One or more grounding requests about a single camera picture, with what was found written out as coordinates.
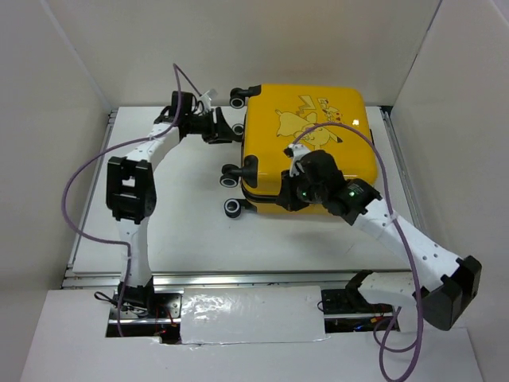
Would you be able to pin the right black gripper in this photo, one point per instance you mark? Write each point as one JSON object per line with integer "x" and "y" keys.
{"x": 287, "y": 198}

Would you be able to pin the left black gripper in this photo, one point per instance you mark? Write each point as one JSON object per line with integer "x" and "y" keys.
{"x": 219, "y": 132}

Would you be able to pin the yellow suitcase with grey lining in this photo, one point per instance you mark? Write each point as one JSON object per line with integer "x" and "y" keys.
{"x": 324, "y": 118}

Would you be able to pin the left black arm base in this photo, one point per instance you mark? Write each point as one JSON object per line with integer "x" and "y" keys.
{"x": 162, "y": 321}

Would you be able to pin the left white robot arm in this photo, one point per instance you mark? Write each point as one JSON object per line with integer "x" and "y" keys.
{"x": 131, "y": 191}

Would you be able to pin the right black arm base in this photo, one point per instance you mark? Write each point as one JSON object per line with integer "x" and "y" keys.
{"x": 346, "y": 311}

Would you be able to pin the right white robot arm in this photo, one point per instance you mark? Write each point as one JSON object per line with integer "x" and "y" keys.
{"x": 442, "y": 282}

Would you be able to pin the white foil cover sheet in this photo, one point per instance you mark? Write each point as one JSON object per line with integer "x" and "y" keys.
{"x": 251, "y": 315}

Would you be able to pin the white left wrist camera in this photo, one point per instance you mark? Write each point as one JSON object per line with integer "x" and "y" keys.
{"x": 206, "y": 99}

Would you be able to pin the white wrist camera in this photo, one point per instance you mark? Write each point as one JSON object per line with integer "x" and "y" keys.
{"x": 296, "y": 152}
{"x": 206, "y": 99}

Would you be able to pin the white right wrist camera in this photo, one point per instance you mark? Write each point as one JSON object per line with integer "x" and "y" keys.
{"x": 296, "y": 152}

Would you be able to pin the aluminium front rail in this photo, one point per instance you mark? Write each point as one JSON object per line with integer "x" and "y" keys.
{"x": 213, "y": 279}

